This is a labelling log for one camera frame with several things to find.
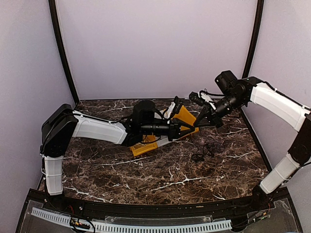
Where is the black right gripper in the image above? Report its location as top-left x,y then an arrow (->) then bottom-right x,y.
193,92 -> 245,128

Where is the yellow plastic bin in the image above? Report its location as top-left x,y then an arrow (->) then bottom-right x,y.
130,135 -> 158,157
173,105 -> 199,132

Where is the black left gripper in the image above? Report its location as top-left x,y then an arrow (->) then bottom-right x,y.
142,117 -> 195,141

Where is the white plastic bin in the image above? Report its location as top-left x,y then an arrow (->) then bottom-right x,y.
156,137 -> 172,147

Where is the black cable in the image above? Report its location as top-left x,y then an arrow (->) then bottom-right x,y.
187,133 -> 225,163

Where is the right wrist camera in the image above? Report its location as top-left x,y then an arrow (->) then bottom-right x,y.
189,91 -> 216,108

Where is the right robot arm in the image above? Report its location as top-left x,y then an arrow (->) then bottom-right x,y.
189,70 -> 311,211

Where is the left black frame post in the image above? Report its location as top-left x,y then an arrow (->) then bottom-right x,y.
48,0 -> 80,104

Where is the black front rail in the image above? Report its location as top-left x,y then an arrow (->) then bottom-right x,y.
44,195 -> 268,219

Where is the left yellow plastic bin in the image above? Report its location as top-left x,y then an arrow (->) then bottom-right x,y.
130,135 -> 158,157

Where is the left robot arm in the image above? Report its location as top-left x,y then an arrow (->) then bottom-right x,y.
40,100 -> 195,212

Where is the black frame post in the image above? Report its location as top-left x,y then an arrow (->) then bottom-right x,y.
48,0 -> 80,104
242,0 -> 264,78

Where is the white slotted cable duct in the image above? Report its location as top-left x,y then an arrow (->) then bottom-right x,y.
31,207 -> 232,233

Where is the right yellow plastic bin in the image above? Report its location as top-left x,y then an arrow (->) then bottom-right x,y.
173,105 -> 199,132

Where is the right black frame post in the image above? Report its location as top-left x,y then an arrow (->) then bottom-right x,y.
242,0 -> 264,78

